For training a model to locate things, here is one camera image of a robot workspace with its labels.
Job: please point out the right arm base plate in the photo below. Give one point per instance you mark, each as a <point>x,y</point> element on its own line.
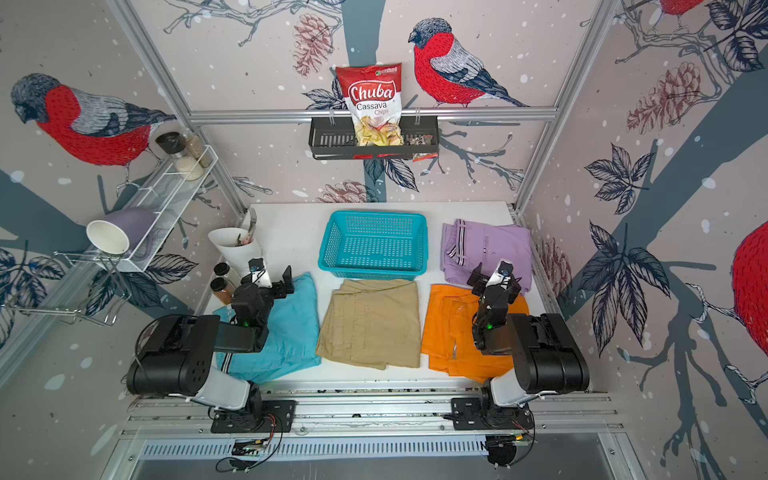
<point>472,413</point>

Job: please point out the teal plastic basket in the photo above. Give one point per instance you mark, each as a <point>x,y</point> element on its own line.
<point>375,245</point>

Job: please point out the white wire wall shelf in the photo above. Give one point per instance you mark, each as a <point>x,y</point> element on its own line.
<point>166,196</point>

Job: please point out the glass jar on shelf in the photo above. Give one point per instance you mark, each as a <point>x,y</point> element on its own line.
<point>197,148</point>

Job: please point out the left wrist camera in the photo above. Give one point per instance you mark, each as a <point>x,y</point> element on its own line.
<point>258,273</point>

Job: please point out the orange pants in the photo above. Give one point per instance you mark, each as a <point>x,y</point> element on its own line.
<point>447,338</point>

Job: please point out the light spice jar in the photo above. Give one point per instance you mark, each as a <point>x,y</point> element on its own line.
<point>224,270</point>

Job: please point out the red cassava chips bag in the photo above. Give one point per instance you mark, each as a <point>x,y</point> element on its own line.
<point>373,96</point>

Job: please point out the wire cup rack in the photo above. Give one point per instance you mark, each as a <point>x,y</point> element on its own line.
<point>67,287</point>

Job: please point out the teal pants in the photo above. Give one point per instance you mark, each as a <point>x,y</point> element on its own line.
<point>294,329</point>

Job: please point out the purple white cup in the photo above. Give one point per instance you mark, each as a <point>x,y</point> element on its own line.
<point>120,231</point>

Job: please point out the brown spice jar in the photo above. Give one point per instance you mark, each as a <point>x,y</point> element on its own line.
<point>222,289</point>

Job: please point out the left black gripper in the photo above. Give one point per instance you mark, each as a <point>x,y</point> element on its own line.
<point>277,288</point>

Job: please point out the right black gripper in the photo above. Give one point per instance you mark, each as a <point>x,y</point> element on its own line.
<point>481,281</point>

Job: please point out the black lid spice jar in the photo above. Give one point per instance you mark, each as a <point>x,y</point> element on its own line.
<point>172,143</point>

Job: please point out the black wall basket shelf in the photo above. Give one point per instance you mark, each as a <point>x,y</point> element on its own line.
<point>334,139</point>

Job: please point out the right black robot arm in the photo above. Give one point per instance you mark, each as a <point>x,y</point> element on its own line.
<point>546,358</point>

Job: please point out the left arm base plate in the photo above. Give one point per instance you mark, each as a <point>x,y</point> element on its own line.
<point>274,416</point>

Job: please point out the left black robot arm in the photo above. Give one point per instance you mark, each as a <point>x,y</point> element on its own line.
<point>177,358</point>

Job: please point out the purple pants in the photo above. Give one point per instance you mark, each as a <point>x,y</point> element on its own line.
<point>466,244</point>

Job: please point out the white utensil holder cup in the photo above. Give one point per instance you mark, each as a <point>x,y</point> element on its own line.
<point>230,242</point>

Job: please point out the khaki pants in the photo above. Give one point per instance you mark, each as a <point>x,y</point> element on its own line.
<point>373,324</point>

